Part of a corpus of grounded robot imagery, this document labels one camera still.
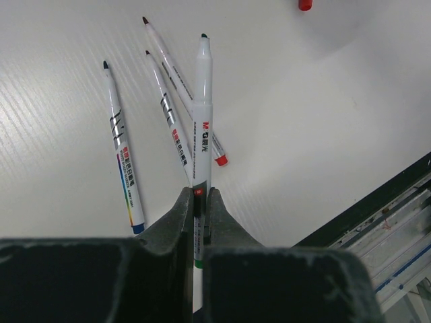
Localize red pen cap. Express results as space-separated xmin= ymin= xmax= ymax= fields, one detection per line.
xmin=298 ymin=0 xmax=313 ymax=11

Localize aluminium frame rails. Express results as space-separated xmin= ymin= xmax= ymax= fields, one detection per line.
xmin=298 ymin=154 xmax=430 ymax=322

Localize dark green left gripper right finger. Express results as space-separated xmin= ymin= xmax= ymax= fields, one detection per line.
xmin=201 ymin=189 xmax=384 ymax=322

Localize white marker red end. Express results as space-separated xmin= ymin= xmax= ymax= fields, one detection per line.
xmin=142 ymin=16 xmax=228 ymax=167

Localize white marker blue end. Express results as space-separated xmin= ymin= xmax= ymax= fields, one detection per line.
xmin=103 ymin=60 xmax=145 ymax=235

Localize white marker green end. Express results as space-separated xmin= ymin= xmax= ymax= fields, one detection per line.
xmin=192 ymin=34 xmax=213 ymax=269

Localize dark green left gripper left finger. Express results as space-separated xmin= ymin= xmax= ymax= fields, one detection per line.
xmin=1 ymin=188 xmax=193 ymax=322

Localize white marker purple end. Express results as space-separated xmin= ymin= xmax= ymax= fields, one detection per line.
xmin=145 ymin=50 xmax=193 ymax=184

